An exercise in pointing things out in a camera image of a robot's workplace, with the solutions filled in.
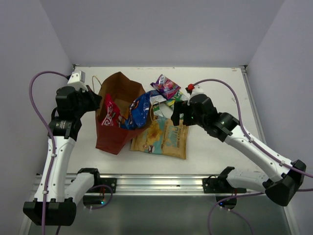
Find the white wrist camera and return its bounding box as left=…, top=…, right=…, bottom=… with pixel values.
left=67, top=70, right=88, bottom=91
left=185, top=84, right=204, bottom=99

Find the purple candy bag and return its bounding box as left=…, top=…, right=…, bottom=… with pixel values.
left=150, top=74, right=181, bottom=100

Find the small dark blue snack bag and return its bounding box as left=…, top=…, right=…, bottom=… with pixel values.
left=147, top=90, right=167, bottom=105

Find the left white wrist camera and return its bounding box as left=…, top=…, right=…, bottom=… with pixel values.
left=67, top=70, right=88, bottom=91

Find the small green snack packet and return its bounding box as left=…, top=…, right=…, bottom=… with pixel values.
left=152, top=101, right=165, bottom=118

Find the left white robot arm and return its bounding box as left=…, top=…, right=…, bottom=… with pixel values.
left=23, top=86, right=102, bottom=226

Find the pink Real chips bag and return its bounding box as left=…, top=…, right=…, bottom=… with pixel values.
left=101, top=94, right=120, bottom=127

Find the red paper bag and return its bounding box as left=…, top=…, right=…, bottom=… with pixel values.
left=95, top=72, right=153, bottom=155

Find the tan popcorn chips bag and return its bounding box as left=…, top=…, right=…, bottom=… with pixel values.
left=131, top=116, right=189, bottom=160

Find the aluminium mounting rail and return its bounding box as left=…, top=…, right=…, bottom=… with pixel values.
left=34, top=174, right=287, bottom=196

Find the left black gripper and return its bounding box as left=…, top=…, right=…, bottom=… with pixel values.
left=73, top=85, right=102, bottom=117

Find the green snack bag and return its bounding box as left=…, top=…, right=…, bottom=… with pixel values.
left=165, top=91, right=188, bottom=110

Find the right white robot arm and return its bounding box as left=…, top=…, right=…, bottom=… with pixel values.
left=171, top=94, right=306, bottom=207

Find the blue Doritos chips bag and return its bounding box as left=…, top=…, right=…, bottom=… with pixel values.
left=120, top=93, right=150, bottom=130

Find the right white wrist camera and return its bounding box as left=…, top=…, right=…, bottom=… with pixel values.
left=185, top=84, right=204, bottom=99

